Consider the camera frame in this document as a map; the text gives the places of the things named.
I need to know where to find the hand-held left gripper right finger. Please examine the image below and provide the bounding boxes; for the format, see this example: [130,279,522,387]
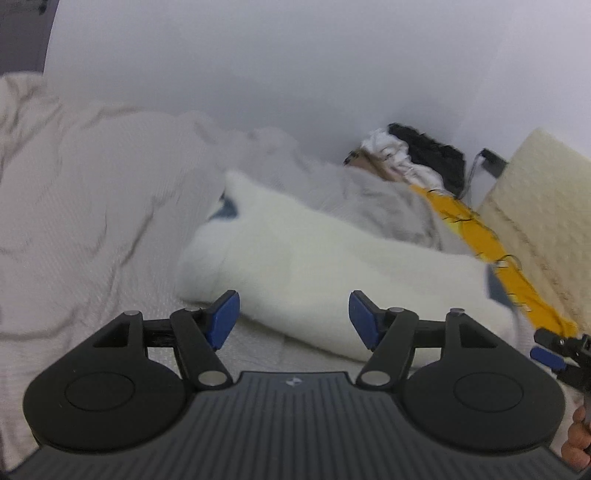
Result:
[348,291,499,387]

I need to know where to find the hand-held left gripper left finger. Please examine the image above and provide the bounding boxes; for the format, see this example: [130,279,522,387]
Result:
[90,291,241,387]

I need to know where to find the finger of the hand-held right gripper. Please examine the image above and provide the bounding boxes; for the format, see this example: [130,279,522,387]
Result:
[533,329,572,354]
[530,347,568,373]

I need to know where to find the white blue striped sweater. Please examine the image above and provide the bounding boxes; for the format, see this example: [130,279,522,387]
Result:
[177,170,514,361]

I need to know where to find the cream headboard cushion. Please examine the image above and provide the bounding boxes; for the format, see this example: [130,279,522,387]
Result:
[477,128,591,334]

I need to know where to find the person's right hand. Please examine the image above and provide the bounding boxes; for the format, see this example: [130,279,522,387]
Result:
[560,405,591,472]

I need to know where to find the grey cloth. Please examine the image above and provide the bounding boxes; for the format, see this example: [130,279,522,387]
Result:
[298,161,446,254]

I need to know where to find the yellow cloth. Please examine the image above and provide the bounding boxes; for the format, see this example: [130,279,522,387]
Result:
[410,184,581,340]

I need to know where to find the brown patterned item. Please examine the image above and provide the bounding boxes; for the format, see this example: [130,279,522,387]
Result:
[343,148,409,184]

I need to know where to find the white crumpled cloth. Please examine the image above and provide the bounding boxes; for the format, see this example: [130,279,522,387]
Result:
[359,128,446,191]

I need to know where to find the black fuzzy cloth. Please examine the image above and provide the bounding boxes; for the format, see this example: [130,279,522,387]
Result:
[387,122,466,199]

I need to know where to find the black device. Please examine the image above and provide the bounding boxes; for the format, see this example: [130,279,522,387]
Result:
[475,148,508,178]

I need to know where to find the light grey bed sheet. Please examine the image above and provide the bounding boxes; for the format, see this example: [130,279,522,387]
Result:
[0,71,591,462]

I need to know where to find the grey door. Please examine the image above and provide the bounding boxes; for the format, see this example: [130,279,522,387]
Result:
[0,0,61,75]

